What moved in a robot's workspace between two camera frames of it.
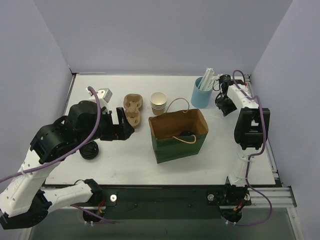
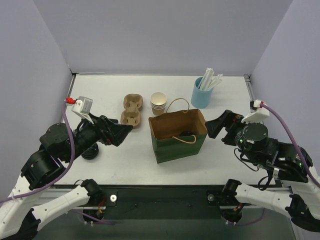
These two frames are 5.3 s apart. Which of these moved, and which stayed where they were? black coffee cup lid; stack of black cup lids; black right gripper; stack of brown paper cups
Moved: black right gripper
Stayed: stack of black cup lids; stack of brown paper cups; black coffee cup lid
